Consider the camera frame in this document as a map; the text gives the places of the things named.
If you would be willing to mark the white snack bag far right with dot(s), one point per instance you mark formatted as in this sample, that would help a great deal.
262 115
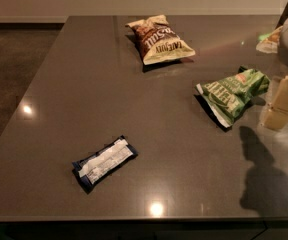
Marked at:
268 43

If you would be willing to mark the green jalapeno chip bag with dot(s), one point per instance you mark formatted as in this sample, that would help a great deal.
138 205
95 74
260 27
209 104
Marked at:
228 97

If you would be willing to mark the brown chip bag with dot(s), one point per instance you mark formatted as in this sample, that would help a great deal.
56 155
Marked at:
158 42

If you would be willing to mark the blue rxbar blueberry bar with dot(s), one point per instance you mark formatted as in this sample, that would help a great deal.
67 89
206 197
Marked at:
91 170

